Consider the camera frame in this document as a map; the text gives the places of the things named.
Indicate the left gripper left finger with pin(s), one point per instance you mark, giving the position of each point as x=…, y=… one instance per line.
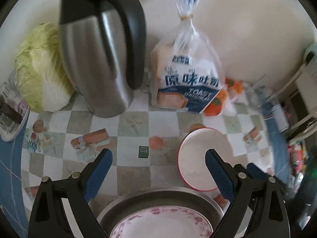
x=48, y=217

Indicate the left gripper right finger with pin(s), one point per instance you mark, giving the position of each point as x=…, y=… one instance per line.
x=248, y=188

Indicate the red rimmed white bowl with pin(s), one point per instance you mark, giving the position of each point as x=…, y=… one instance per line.
x=191, y=157

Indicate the grey metal round pan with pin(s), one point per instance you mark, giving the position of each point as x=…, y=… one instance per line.
x=159, y=196

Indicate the orange snack packet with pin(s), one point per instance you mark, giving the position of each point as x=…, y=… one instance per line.
x=216, y=106
x=234, y=88

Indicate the pink floral plate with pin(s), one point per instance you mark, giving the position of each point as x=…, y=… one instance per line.
x=163, y=222

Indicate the white floral tray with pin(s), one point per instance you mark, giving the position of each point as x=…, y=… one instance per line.
x=14, y=129

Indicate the checkered printed tablecloth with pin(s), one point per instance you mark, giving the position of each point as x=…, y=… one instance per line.
x=144, y=141

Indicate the toast bread bag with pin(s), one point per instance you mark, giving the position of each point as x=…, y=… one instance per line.
x=186, y=72

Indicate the napa cabbage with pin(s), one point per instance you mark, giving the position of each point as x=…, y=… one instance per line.
x=41, y=79

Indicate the glass teapot brown handle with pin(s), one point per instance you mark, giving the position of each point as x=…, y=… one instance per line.
x=13, y=107

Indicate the steel thermos jug black handle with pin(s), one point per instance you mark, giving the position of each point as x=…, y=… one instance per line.
x=103, y=46

